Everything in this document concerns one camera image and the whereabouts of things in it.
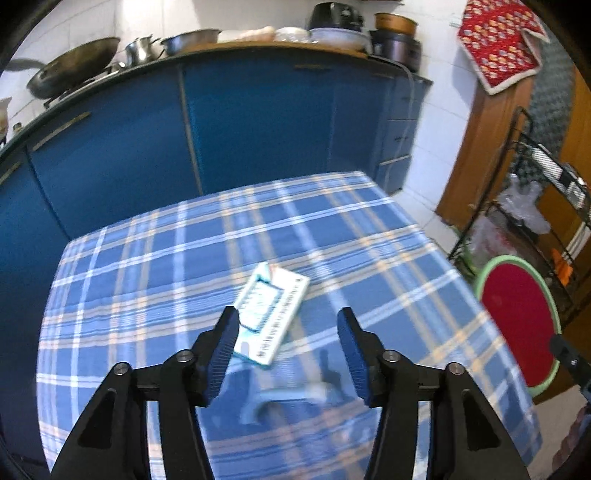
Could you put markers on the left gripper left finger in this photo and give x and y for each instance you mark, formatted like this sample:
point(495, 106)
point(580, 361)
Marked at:
point(189, 379)

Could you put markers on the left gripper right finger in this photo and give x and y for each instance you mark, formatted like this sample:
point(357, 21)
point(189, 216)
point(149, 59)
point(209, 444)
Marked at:
point(387, 380)

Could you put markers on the green white medicine box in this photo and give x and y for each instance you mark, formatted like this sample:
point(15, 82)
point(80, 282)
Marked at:
point(266, 305)

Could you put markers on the blue lower kitchen cabinets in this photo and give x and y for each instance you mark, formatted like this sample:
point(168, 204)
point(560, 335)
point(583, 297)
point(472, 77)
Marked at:
point(171, 131)

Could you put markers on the red bucket green rim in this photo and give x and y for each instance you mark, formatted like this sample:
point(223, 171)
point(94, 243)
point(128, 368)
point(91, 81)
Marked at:
point(523, 309)

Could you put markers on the orange cloth on shelf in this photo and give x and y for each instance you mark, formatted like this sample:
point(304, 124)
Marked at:
point(562, 266)

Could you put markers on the blue plaid tablecloth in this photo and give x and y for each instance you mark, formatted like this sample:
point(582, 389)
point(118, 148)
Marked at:
point(290, 254)

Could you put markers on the dark rice cooker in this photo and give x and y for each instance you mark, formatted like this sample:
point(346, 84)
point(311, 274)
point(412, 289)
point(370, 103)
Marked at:
point(397, 47)

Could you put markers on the steel kettle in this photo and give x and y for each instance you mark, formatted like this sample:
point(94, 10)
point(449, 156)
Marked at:
point(140, 51)

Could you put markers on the black wok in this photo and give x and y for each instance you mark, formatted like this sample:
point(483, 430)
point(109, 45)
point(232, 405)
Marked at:
point(68, 70)

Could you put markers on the steel mixing bowl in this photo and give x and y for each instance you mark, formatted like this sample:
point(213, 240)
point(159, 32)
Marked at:
point(189, 41)

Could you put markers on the white ceramic bowl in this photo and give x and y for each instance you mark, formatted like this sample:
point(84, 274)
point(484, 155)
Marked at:
point(341, 38)

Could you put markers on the red patterned quilt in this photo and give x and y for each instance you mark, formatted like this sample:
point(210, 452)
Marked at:
point(502, 39)

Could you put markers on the brown inner pot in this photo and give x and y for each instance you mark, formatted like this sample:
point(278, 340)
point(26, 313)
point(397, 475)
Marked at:
point(395, 23)

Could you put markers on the black air fryer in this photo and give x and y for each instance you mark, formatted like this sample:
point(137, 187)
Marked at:
point(335, 15)

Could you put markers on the black wire shelf rack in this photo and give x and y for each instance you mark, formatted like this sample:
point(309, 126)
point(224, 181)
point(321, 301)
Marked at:
point(524, 168)

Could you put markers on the wooden door frame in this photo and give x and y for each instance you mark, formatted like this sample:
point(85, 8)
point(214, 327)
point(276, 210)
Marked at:
point(484, 138)

